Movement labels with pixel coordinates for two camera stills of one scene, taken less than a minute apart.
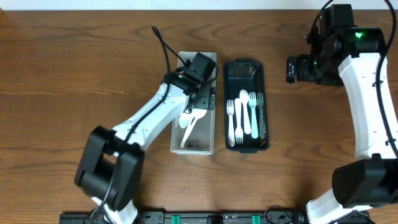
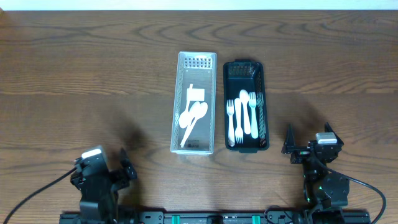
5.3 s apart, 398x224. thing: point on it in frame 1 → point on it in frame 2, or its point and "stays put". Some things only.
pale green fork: x=252 y=102 stays put
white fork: x=239 y=132 stays put
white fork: x=231 y=132 stays put
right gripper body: x=291 y=70 → x=302 y=150
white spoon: x=184 y=120 stays put
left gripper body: x=204 y=99 → x=114 y=177
